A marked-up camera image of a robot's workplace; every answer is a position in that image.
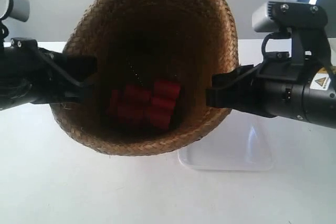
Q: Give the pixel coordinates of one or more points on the brown woven basket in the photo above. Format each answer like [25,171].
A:
[138,42]

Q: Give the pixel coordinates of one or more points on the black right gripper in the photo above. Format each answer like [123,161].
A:
[272,88]

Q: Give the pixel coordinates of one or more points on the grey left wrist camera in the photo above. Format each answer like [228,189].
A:
[15,9]

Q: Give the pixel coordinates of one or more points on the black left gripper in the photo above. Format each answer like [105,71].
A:
[32,74]

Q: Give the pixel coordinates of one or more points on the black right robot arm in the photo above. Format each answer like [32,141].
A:
[319,95]

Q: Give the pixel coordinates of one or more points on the white rectangular plastic tray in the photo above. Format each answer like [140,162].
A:
[237,144]

